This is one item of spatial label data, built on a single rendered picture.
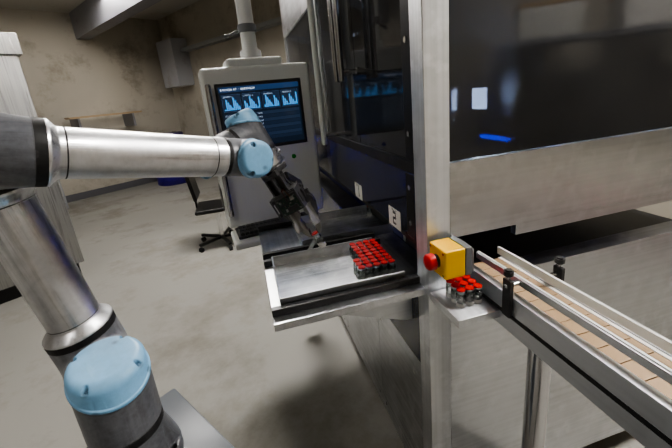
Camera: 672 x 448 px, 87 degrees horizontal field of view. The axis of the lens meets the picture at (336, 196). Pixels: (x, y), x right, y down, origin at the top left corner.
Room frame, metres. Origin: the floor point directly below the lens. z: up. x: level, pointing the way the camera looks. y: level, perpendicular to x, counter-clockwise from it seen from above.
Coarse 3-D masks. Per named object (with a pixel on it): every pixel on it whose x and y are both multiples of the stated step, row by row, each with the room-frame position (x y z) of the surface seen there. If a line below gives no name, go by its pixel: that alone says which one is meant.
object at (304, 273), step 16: (368, 240) 1.11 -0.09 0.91; (272, 256) 1.04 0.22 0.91; (288, 256) 1.05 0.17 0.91; (304, 256) 1.06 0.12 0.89; (320, 256) 1.07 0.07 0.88; (336, 256) 1.06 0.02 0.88; (288, 272) 0.99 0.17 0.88; (304, 272) 0.98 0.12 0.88; (320, 272) 0.97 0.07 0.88; (336, 272) 0.96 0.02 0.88; (352, 272) 0.95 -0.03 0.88; (400, 272) 0.86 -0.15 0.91; (288, 288) 0.89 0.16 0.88; (304, 288) 0.88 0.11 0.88; (320, 288) 0.87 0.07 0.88; (336, 288) 0.82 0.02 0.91; (352, 288) 0.83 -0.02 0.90
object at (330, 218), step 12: (324, 216) 1.43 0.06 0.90; (336, 216) 1.44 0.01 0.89; (348, 216) 1.44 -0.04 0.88; (360, 216) 1.42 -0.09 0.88; (372, 216) 1.41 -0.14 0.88; (312, 228) 1.34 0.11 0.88; (324, 228) 1.32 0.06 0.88; (336, 228) 1.31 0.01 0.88; (348, 228) 1.30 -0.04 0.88; (360, 228) 1.29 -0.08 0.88; (372, 228) 1.20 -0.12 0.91; (384, 228) 1.22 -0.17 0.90; (300, 240) 1.19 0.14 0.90; (312, 240) 1.15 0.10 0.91
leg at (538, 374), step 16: (528, 352) 0.66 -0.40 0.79; (528, 368) 0.66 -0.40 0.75; (544, 368) 0.64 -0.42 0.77; (528, 384) 0.66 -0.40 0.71; (544, 384) 0.64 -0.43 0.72; (528, 400) 0.65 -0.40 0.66; (544, 400) 0.64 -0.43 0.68; (528, 416) 0.65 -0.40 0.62; (544, 416) 0.64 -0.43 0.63; (528, 432) 0.65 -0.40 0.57; (544, 432) 0.64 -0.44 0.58
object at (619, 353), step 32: (480, 256) 0.81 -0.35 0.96; (512, 256) 0.79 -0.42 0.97; (512, 288) 0.66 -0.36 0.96; (544, 288) 0.70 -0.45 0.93; (576, 288) 0.63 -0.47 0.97; (512, 320) 0.67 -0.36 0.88; (544, 320) 0.59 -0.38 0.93; (576, 320) 0.55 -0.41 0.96; (608, 320) 0.57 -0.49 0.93; (544, 352) 0.58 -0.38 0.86; (576, 352) 0.51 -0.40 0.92; (608, 352) 0.49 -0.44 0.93; (640, 352) 0.45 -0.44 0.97; (576, 384) 0.51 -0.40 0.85; (608, 384) 0.46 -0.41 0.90; (640, 384) 0.42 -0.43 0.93; (640, 416) 0.41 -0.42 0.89
